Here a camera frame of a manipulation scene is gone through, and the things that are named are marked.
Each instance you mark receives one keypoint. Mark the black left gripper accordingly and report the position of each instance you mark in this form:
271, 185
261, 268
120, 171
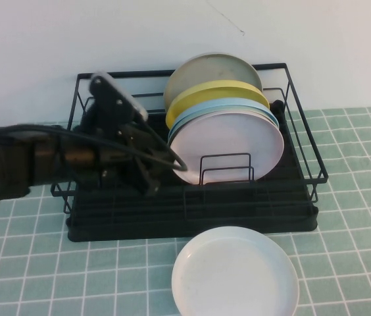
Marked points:
116, 154

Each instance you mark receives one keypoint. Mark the pale pink plate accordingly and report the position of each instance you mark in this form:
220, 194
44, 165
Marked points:
231, 141

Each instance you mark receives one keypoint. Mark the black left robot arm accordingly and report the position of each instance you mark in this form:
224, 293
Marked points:
4, 164

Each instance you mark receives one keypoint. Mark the yellow plate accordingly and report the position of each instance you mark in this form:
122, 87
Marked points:
185, 98

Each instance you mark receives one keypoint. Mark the black dish drying rack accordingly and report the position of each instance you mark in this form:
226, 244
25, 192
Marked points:
123, 230

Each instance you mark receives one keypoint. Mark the light blue plate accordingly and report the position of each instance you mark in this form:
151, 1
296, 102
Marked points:
218, 102

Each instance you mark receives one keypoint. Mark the mint green plate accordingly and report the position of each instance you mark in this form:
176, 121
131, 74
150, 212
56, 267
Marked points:
225, 108

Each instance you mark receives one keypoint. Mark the grey beige plate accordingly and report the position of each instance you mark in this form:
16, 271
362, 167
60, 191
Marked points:
212, 69

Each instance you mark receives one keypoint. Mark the white plate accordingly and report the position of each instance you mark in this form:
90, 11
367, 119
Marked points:
235, 273

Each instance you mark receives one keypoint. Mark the green checkered tablecloth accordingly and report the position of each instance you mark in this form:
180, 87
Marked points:
40, 263

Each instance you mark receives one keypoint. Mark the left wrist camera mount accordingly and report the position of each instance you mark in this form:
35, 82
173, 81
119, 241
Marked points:
110, 98

